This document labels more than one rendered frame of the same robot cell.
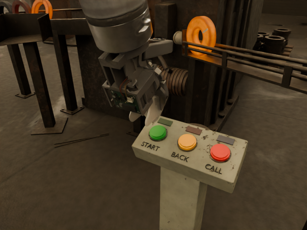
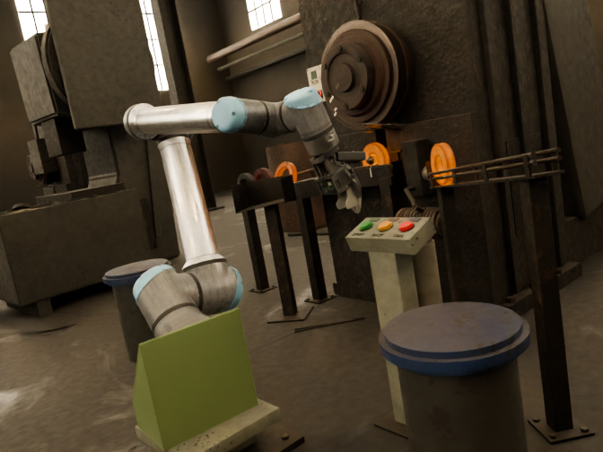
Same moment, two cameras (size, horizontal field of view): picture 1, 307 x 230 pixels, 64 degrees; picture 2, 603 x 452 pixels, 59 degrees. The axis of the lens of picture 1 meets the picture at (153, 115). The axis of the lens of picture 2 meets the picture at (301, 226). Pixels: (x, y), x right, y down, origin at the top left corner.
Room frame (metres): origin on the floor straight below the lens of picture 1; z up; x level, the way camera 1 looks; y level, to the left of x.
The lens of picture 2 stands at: (-1.01, -0.41, 0.87)
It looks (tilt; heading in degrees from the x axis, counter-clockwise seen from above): 9 degrees down; 22
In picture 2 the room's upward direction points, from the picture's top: 10 degrees counter-clockwise
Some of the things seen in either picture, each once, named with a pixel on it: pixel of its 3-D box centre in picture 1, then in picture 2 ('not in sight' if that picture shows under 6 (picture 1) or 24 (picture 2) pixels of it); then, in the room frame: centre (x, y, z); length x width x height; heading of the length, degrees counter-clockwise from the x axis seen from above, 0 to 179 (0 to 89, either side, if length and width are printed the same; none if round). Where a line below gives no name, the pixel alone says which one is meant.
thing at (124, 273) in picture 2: not in sight; (146, 309); (1.03, 1.27, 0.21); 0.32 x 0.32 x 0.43
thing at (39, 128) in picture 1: (34, 77); (275, 248); (1.45, 0.74, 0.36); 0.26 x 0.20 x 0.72; 95
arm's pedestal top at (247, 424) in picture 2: not in sight; (206, 422); (0.25, 0.51, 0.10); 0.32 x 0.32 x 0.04; 61
